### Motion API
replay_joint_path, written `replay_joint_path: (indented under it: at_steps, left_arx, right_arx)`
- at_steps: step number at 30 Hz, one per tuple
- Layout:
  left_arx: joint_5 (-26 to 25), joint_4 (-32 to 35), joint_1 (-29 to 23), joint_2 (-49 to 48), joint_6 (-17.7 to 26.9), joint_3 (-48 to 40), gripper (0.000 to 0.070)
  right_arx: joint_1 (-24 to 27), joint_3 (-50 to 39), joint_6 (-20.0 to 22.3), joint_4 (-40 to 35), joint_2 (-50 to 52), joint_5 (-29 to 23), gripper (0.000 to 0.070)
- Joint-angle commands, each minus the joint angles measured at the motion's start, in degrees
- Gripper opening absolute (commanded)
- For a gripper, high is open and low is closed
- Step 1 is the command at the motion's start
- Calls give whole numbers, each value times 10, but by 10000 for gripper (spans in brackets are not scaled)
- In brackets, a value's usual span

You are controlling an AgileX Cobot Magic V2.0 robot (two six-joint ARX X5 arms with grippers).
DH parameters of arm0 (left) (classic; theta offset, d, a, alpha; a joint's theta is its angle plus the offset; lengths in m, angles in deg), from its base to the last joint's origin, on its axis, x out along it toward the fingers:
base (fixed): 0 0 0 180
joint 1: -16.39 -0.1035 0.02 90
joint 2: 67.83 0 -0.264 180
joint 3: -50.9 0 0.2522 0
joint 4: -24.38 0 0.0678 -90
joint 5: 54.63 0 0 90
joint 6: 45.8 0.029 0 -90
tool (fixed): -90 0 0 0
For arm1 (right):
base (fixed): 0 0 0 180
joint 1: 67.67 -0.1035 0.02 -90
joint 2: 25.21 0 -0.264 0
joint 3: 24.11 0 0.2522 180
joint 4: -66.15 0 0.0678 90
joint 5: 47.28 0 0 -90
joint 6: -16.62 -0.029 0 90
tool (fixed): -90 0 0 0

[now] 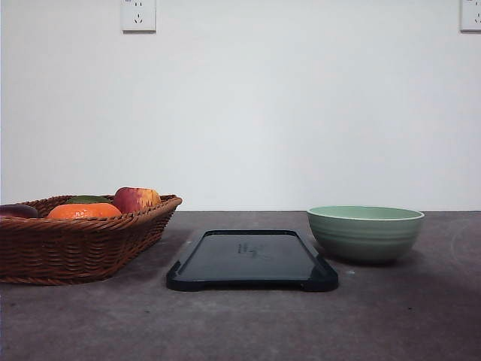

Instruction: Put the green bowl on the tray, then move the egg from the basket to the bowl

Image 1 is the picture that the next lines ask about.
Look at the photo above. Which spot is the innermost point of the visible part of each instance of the red yellow apple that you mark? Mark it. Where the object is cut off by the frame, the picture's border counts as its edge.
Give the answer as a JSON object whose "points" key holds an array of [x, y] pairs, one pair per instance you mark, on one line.
{"points": [[131, 199]]}

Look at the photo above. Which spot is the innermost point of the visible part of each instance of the white wall socket left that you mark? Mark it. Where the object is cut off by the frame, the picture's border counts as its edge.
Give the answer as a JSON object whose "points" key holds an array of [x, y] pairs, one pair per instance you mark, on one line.
{"points": [[138, 17]]}

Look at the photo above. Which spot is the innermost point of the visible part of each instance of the orange tangerine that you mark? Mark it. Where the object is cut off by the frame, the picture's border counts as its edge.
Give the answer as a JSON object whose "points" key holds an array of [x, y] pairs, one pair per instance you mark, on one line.
{"points": [[84, 211]]}

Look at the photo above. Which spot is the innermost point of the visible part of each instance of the dark purple fruit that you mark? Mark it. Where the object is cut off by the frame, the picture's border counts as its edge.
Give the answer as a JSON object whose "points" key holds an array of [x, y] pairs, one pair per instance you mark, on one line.
{"points": [[18, 211]]}

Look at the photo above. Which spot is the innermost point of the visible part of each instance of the green fruit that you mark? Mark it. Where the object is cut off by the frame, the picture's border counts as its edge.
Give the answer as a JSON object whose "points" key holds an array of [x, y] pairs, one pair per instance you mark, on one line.
{"points": [[89, 199]]}

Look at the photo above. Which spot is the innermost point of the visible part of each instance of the green ceramic bowl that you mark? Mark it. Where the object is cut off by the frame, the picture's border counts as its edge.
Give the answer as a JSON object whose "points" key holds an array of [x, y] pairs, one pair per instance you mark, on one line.
{"points": [[364, 234]]}

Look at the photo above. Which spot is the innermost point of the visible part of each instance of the white wall socket right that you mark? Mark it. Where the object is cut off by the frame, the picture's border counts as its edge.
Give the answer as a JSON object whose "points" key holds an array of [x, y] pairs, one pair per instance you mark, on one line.
{"points": [[470, 16]]}

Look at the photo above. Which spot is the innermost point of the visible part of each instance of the white wall socket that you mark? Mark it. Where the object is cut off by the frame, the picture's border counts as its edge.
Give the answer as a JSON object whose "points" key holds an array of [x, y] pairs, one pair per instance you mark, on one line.
{"points": [[138, 17], [470, 16]]}

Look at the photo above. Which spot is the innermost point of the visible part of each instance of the brown wicker basket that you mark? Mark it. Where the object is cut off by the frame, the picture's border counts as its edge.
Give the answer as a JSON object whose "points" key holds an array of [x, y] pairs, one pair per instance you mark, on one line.
{"points": [[72, 239]]}

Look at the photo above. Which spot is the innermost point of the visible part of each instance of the black rectangular tray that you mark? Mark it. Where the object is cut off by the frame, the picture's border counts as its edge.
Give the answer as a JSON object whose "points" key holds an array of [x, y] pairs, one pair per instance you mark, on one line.
{"points": [[251, 259]]}

